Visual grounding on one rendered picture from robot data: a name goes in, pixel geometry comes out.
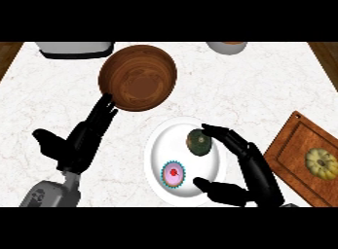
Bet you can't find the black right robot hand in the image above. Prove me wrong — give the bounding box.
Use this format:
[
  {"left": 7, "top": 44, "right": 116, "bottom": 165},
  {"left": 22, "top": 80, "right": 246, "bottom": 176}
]
[{"left": 192, "top": 123, "right": 286, "bottom": 208}]

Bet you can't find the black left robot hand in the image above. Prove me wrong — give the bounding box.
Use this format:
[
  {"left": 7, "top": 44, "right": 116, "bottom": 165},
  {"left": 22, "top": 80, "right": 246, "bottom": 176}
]
[{"left": 29, "top": 92, "right": 119, "bottom": 175}]

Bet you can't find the white plate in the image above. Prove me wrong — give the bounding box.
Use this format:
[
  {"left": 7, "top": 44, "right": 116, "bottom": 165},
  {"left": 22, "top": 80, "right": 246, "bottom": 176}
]
[{"left": 143, "top": 116, "right": 228, "bottom": 207}]

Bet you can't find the pink cupcake with cherry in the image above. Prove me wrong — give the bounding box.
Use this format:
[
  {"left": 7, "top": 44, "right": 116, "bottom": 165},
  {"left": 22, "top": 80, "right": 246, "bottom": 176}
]
[{"left": 159, "top": 160, "right": 187, "bottom": 189}]

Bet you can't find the brown wooden bowl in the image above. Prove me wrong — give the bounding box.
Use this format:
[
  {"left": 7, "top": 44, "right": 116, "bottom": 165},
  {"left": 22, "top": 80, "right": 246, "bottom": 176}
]
[{"left": 97, "top": 44, "right": 178, "bottom": 113}]

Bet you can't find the brown wooden cutting board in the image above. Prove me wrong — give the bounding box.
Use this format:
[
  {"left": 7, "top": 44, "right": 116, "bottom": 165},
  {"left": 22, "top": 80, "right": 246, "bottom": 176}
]
[{"left": 262, "top": 110, "right": 338, "bottom": 208}]

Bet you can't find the dark green squash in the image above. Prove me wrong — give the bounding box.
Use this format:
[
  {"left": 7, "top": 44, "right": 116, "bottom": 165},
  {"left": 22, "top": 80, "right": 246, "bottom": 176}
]
[{"left": 186, "top": 128, "right": 212, "bottom": 158}]

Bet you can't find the yellow squash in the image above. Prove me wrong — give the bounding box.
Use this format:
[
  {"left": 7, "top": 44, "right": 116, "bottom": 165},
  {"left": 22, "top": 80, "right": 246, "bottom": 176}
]
[{"left": 304, "top": 147, "right": 338, "bottom": 181}]

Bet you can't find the grey and black appliance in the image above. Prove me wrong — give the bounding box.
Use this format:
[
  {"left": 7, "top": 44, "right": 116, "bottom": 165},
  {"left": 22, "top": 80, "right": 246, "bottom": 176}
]
[{"left": 34, "top": 41, "right": 116, "bottom": 60}]

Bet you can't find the grey pot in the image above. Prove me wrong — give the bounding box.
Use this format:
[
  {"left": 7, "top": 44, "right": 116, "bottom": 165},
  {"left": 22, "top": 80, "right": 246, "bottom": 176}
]
[{"left": 203, "top": 41, "right": 249, "bottom": 55}]

